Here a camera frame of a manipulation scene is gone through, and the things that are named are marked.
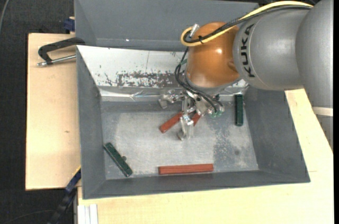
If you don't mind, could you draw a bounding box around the red-brown flat block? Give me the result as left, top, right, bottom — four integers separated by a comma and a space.
159, 110, 202, 134
158, 163, 215, 176

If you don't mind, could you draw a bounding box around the pale wood flat board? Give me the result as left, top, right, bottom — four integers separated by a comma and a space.
25, 33, 82, 191

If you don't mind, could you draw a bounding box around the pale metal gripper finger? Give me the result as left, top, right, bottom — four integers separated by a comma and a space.
185, 117, 195, 139
176, 116, 186, 141

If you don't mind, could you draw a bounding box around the dark green flat block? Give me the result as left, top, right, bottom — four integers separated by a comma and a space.
103, 142, 133, 178
234, 94, 244, 127

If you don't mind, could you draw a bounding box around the grey metal bin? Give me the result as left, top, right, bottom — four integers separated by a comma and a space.
73, 0, 311, 200

